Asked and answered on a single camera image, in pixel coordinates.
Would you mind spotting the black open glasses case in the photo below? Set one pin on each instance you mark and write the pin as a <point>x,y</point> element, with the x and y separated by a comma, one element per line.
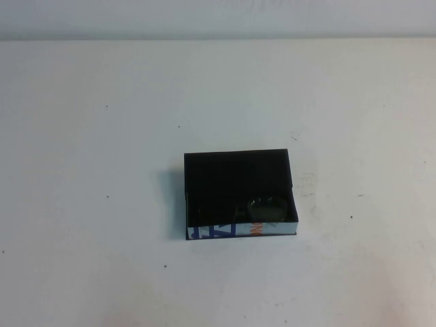
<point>218,177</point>

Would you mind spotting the dark framed glasses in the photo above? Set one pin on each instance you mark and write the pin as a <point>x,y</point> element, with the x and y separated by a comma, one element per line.
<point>264,211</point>

